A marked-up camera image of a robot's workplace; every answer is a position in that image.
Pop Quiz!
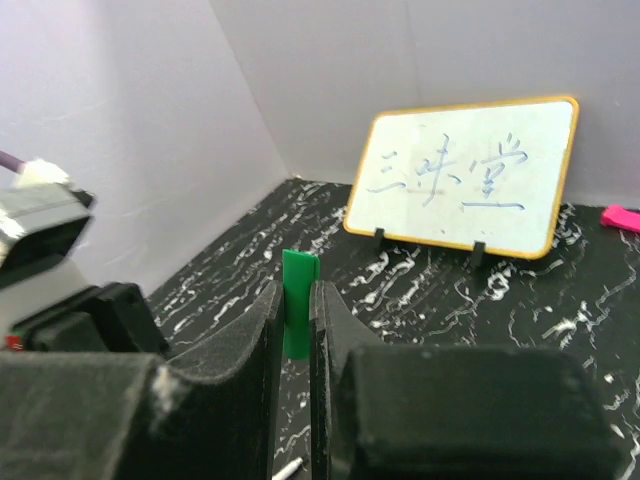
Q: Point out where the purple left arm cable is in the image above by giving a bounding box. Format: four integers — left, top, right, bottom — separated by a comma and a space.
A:
0, 149, 26, 175

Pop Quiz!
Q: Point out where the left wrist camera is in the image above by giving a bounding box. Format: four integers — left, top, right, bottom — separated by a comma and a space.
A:
1, 152, 95, 289

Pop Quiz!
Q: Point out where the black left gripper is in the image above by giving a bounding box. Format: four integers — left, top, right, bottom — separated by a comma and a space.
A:
4, 282, 168, 356

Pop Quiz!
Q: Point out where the green pen cap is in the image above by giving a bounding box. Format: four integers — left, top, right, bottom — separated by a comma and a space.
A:
282, 249, 320, 360

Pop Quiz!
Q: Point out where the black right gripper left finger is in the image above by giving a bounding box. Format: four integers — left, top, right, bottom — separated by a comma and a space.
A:
1, 282, 284, 479

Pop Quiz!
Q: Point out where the yellow framed whiteboard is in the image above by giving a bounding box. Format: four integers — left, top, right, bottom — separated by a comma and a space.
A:
343, 96, 580, 260

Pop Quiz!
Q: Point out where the green white pen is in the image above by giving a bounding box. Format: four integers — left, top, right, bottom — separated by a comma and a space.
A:
271, 457, 306, 480

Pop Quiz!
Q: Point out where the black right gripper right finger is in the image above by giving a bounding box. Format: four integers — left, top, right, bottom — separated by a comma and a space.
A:
309, 281, 623, 479

